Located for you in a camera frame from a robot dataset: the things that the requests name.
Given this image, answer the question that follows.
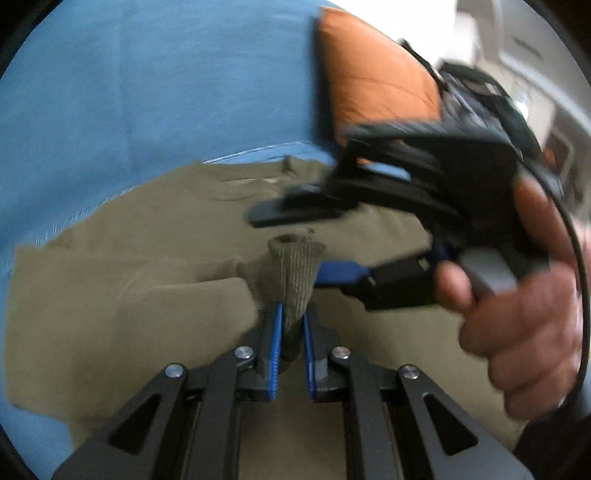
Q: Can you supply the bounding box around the person's right hand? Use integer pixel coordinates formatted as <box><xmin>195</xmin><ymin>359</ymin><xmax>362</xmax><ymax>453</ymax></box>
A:
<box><xmin>436</xmin><ymin>176</ymin><xmax>584</xmax><ymax>421</ymax></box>

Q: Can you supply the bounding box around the orange cushion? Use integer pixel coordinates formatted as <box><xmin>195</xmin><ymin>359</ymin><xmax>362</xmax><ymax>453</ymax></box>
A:
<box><xmin>318</xmin><ymin>7</ymin><xmax>441</xmax><ymax>145</ymax></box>

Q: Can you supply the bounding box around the blue fabric sofa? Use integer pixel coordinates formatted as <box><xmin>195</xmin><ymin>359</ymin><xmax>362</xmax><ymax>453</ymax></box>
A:
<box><xmin>0</xmin><ymin>0</ymin><xmax>352</xmax><ymax>480</ymax></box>

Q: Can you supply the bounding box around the black cable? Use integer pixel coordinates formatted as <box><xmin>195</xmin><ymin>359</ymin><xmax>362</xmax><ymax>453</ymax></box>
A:
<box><xmin>517</xmin><ymin>156</ymin><xmax>591</xmax><ymax>416</ymax></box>

